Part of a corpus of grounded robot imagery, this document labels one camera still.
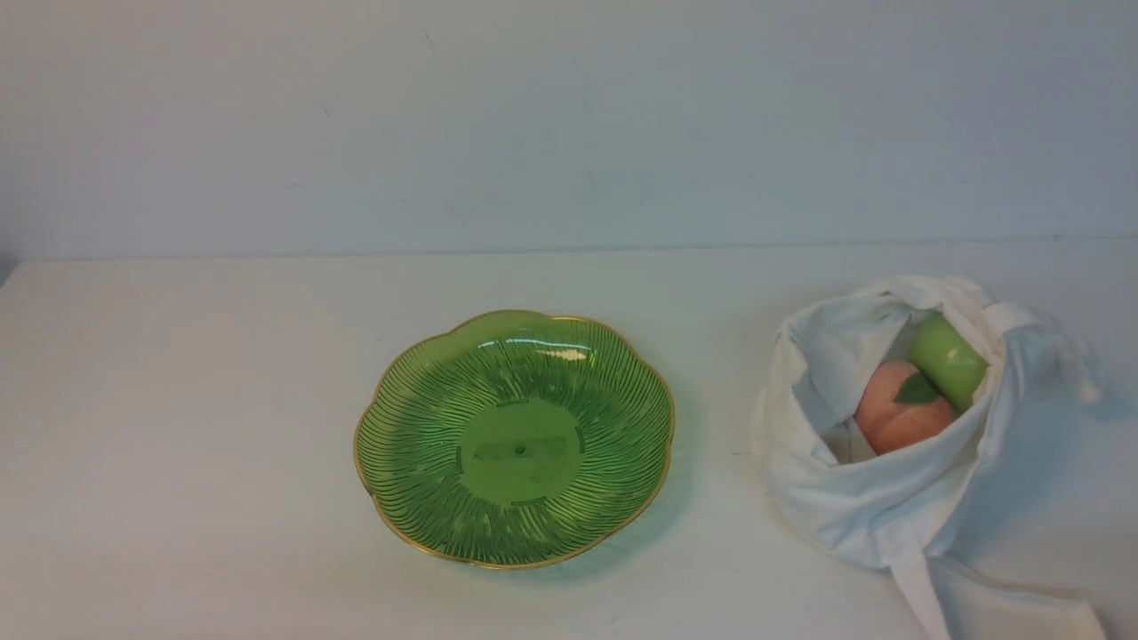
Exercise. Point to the green apple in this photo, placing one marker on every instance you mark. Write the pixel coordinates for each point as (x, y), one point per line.
(948, 361)

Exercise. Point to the pink peach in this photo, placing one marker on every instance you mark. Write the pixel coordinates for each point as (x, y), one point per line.
(900, 407)

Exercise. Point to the green glass scalloped plate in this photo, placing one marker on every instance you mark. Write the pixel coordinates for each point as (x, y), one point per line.
(516, 440)

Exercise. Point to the white cloth bag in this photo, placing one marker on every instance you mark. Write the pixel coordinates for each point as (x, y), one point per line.
(901, 511)

